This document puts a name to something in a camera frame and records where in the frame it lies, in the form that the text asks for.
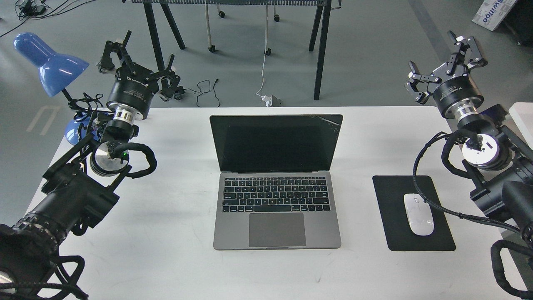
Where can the blue desk lamp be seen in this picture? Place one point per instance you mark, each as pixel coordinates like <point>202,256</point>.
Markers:
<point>56,72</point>

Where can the black mouse pad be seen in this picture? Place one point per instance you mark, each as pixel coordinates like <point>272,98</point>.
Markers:
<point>390,192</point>

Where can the black metal frame table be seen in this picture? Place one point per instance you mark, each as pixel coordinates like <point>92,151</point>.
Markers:
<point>225,13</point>

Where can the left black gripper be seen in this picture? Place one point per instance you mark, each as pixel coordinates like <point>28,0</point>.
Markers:
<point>136,86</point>

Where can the grey laptop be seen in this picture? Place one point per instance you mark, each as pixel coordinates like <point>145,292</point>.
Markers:
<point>275,189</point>

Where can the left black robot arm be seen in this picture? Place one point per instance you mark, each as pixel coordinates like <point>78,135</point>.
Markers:
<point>80,187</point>

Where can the white computer mouse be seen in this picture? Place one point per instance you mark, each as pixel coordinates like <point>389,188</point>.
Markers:
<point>419,214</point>

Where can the white side table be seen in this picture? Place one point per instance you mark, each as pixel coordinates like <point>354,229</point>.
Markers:
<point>522,115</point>

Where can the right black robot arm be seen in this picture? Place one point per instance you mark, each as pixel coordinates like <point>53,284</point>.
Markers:
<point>481,149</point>

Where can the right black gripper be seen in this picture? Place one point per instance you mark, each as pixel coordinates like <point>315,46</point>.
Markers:
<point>458,96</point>

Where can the white cardboard box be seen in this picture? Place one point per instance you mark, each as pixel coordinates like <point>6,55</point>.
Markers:
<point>492,12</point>

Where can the white power adapter with cable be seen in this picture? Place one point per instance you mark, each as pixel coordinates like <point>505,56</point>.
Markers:
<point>265,98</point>

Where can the black cable bundle floor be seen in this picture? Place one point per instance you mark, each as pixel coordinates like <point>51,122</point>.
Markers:
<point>26,10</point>

